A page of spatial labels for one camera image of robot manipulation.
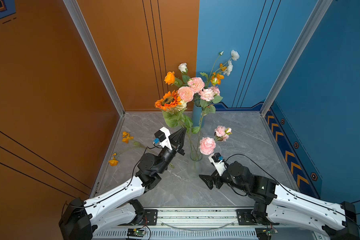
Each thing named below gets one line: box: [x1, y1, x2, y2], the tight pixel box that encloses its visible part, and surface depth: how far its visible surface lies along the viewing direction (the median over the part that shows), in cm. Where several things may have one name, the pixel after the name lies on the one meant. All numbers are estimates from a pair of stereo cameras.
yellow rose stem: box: [164, 71, 183, 88], surface depth 82 cm
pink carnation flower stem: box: [178, 77, 205, 103], surface depth 66 cm
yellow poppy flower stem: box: [108, 131, 148, 167], surface depth 104 cm
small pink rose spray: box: [197, 86, 224, 145], surface depth 70 cm
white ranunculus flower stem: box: [206, 49, 240, 89], surface depth 89 cm
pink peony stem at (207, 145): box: [199, 136, 217, 155], surface depth 65 cm
